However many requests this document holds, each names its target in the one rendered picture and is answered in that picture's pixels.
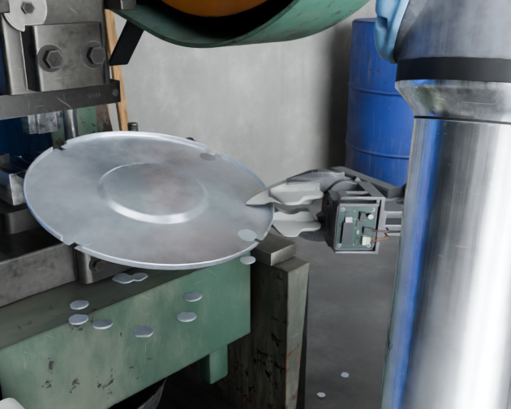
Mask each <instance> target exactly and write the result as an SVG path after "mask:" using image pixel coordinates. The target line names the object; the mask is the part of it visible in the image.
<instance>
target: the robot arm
mask: <svg viewBox="0 0 511 409"><path fill-rule="evenodd" d="M375 12H376V14H377V17H376V22H375V25H374V38H375V45H376V51H377V53H378V55H379V56H380V57H381V58H382V59H383V60H386V61H388V62H389V63H391V64H397V73H396V79H395V89H396V90H397V91H398V92H399V93H400V94H401V96H402V97H403V98H404V100H405V101H406V103H407V104H408V105H409V106H410V108H411V109H412V110H413V113H414V126H413V132H412V139H411V146H410V159H409V165H408V172H407V179H406V183H405V184H404V185H403V186H402V188H399V187H396V186H393V185H392V184H389V183H386V182H383V181H380V180H379V179H374V178H372V177H370V176H367V175H365V174H361V173H359V172H356V171H354V170H350V169H348V168H345V167H343V166H335V167H330V168H329V170H326V169H314V170H308V171H305V172H302V173H301V174H297V175H294V176H291V177H289V178H287V179H285V180H282V181H281V182H278V183H274V184H273V185H271V186H268V187H266V188H264V189H262V190H260V191H259V192H257V193H256V194H254V195H253V196H251V197H250V198H248V199H247V200H246V205H265V204H267V203H269V202H277V203H279V204H284V205H300V204H311V203H312V202H313V200H315V199H322V198H323V200H322V209H321V211H320V212H318V213H317V214H316V217H317V218H318V219H315V218H314V217H313V216H312V214H311V212H310V210H309V209H308V208H302V207H298V208H296V209H293V210H284V209H280V208H274V218H273V224H272V226H271V227H272V228H274V229H275V230H276V231H277V232H278V233H279V234H280V235H283V236H286V237H296V236H299V237H301V238H303V239H306V240H309V241H313V242H324V241H325V242H326V243H327V244H328V246H329V247H331V248H332V250H333V251H334V253H335V254H378V251H379V244H380V241H384V240H386V239H388V237H389V236H400V238H399V245H398V252H397V264H396V271H395V278H394V284H393V297H392V304H391V311H390V318H389V330H388V336H387V343H386V350H385V357H384V370H383V376H382V383H381V390H380V403H379V409H509V401H510V396H511V0H376V8H375ZM384 236H387V237H386V238H384ZM375 237H376V239H375ZM374 241H375V242H374ZM344 250H363V251H344Z"/></svg>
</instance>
